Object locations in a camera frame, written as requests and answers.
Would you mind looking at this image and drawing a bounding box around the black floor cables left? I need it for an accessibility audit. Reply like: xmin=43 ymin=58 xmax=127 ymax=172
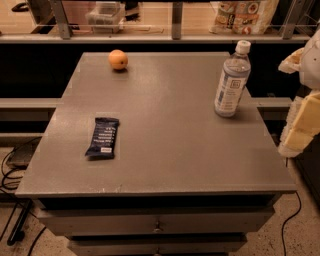
xmin=0 ymin=136 xmax=48 ymax=256

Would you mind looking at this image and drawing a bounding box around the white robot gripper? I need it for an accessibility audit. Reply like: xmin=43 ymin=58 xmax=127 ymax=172
xmin=278 ymin=30 xmax=320 ymax=158

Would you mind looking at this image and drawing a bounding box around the colourful snack bag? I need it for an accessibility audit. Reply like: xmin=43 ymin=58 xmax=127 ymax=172
xmin=209 ymin=0 xmax=279 ymax=35

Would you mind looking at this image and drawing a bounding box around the black power adapter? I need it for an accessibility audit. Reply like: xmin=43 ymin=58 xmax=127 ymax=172
xmin=6 ymin=144 xmax=37 ymax=169

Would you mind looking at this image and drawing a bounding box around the clear plastic container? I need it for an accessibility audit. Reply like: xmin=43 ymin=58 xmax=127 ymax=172
xmin=85 ymin=1 xmax=124 ymax=34

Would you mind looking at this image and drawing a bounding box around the grey drawer cabinet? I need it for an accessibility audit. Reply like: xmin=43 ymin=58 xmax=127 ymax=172
xmin=17 ymin=53 xmax=296 ymax=256

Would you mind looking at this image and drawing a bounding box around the black floor cable right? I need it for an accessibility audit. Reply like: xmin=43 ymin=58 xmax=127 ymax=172
xmin=280 ymin=191 xmax=303 ymax=256

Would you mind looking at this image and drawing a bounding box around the dark blue snack bar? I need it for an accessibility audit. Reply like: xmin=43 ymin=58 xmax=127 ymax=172
xmin=85 ymin=117 xmax=120 ymax=159

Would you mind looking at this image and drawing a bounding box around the clear blue-label plastic bottle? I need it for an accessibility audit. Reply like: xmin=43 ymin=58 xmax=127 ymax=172
xmin=214 ymin=40 xmax=251 ymax=117

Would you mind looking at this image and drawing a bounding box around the orange fruit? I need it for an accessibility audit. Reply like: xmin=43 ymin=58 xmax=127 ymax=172
xmin=108 ymin=50 xmax=128 ymax=70

